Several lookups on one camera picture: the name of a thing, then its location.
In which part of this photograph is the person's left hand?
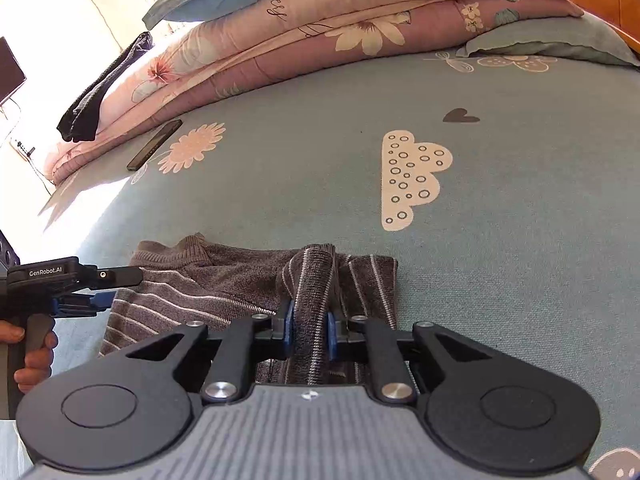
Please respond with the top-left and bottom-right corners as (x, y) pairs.
(0, 321), (60, 395)

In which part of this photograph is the blue-grey flat pillow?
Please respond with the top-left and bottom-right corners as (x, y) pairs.
(456, 12), (640, 68)

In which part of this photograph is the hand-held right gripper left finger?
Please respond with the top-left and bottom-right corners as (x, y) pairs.
(125, 300), (296, 406)

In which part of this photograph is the flat screen television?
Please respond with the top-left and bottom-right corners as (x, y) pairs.
(0, 36), (27, 108)

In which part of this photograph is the black garment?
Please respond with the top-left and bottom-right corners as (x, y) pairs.
(56, 31), (153, 143)

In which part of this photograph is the dark smartphone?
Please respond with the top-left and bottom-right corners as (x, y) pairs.
(126, 119), (184, 172)

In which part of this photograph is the bed with blue printed sheet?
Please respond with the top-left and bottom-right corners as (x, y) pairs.
(15, 7), (640, 480)

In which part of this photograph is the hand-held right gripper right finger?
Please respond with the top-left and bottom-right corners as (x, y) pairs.
(324, 307), (493, 406)

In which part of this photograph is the pink floral folded quilt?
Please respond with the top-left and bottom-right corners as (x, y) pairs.
(42, 0), (586, 186)

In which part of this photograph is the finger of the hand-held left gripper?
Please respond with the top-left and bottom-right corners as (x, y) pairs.
(49, 292), (112, 318)
(92, 266), (145, 291)

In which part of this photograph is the grey striped knit sweater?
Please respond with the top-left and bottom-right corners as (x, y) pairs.
(97, 234), (401, 386)

